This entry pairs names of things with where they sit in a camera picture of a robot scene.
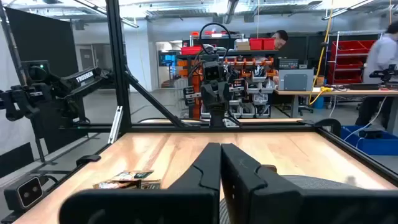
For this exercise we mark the grey equipment case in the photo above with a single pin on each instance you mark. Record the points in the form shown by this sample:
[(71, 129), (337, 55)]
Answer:
[(295, 80)]

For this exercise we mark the orange parts rack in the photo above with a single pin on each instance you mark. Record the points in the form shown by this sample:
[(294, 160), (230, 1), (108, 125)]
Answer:
[(196, 81)]

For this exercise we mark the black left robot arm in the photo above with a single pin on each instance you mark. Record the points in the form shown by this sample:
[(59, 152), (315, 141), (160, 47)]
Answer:
[(217, 116)]

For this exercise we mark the round grey placemat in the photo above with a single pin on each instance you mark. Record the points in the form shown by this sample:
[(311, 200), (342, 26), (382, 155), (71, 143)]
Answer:
[(317, 182)]

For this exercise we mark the wooden workbench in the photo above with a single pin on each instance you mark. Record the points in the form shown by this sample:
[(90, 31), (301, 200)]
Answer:
[(342, 92)]

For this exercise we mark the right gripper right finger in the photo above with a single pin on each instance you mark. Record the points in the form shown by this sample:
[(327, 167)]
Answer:
[(248, 199)]

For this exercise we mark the cardboard box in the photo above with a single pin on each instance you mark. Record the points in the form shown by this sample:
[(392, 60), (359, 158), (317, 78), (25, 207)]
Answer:
[(242, 45)]

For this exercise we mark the black depth camera box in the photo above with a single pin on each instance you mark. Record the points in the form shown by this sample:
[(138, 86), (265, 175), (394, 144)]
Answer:
[(26, 193)]

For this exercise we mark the red storage bin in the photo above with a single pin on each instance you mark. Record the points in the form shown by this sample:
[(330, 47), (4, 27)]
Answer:
[(256, 44), (268, 44), (191, 49)]

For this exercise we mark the blue plastic bin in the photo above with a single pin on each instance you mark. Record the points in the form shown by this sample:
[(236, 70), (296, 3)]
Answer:
[(373, 146)]

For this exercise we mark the ceiling light tube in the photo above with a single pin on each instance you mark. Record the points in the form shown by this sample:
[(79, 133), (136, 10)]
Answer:
[(345, 9), (105, 14)]

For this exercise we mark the black table clamp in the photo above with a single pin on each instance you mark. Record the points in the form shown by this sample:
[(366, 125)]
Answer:
[(328, 124), (88, 159)]

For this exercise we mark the person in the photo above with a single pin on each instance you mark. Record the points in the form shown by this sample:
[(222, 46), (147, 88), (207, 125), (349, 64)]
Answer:
[(280, 39), (379, 62)]

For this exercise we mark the black partition panel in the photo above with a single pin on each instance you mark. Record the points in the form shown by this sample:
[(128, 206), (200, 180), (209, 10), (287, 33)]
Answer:
[(40, 40)]

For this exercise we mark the black device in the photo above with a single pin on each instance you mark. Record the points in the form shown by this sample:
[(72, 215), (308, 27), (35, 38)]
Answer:
[(371, 133)]

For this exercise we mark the blue-lit monitor screen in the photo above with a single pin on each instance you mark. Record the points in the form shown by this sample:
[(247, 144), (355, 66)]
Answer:
[(168, 59)]

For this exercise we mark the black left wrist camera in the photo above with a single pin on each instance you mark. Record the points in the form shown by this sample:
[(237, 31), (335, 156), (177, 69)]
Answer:
[(212, 72)]

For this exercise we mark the silver frame bracket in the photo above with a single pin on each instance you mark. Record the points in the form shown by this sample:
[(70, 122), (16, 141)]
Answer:
[(115, 124)]

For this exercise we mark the small black robot arm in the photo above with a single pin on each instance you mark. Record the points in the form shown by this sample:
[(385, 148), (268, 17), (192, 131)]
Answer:
[(385, 74)]

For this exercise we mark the metal shelf with red bins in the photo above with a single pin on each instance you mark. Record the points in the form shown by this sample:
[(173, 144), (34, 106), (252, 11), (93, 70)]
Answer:
[(348, 62)]

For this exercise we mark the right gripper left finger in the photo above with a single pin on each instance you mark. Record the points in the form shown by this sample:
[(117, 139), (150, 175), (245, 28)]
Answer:
[(192, 202)]

